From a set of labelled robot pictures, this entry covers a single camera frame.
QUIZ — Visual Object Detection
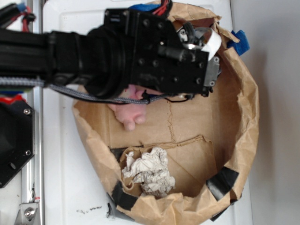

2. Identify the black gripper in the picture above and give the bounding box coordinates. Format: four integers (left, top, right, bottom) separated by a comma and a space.
104, 9, 220, 97

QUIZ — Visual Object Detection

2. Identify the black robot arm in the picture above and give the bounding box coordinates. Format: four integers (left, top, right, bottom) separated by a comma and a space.
0, 9, 221, 100

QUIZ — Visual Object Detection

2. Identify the crumpled white paper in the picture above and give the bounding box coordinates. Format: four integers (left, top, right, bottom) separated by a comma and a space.
122, 147, 176, 198

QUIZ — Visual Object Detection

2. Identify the blue tape piece top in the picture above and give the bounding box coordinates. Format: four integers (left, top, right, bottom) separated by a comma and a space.
129, 3, 161, 12

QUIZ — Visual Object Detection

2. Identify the blue tape piece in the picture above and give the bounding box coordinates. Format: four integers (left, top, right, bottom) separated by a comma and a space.
227, 30, 250, 56
129, 3, 161, 12

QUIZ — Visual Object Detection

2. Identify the pink plush bunny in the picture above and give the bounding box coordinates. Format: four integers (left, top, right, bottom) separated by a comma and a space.
108, 84, 146, 131

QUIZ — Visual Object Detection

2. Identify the blue tape piece right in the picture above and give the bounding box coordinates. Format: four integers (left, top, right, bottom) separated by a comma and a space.
227, 30, 250, 56

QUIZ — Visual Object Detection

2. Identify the black tape strip lower right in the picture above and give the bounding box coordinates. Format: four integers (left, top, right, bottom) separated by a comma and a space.
206, 166, 239, 201

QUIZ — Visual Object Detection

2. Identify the black tape strip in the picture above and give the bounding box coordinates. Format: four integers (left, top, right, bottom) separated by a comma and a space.
111, 181, 138, 210
206, 166, 239, 201

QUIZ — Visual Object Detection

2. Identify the black tape strip lower left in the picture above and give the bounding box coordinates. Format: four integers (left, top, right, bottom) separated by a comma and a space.
111, 181, 138, 210

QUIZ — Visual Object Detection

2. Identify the white plastic tray board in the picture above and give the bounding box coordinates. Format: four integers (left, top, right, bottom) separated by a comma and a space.
42, 0, 254, 225

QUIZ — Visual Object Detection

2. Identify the red wire bundle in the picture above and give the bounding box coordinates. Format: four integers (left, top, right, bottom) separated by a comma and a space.
150, 0, 174, 17

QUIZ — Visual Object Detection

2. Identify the white ribbon cable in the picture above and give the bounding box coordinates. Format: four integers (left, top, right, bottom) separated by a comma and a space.
195, 27, 222, 62

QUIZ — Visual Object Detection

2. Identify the brown paper bag enclosure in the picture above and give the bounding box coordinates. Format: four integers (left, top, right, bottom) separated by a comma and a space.
73, 3, 259, 225

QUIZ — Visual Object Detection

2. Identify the grey braided cable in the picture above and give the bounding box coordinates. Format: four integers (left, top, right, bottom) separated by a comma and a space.
0, 77, 169, 105

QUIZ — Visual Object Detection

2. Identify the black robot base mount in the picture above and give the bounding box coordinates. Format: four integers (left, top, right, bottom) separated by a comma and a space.
0, 100, 34, 188

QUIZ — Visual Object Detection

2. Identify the aluminium frame rail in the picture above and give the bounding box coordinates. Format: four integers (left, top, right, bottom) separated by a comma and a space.
20, 0, 45, 225

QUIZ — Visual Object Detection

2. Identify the metal corner bracket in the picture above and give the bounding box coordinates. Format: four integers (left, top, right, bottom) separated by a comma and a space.
14, 202, 38, 225

